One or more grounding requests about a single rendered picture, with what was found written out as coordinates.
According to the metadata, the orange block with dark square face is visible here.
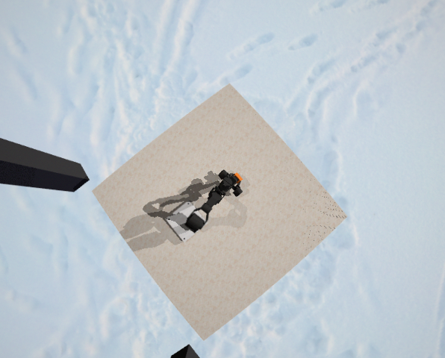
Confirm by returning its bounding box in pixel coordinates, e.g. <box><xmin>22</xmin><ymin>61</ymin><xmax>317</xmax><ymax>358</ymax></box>
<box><xmin>234</xmin><ymin>173</ymin><xmax>242</xmax><ymax>183</ymax></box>

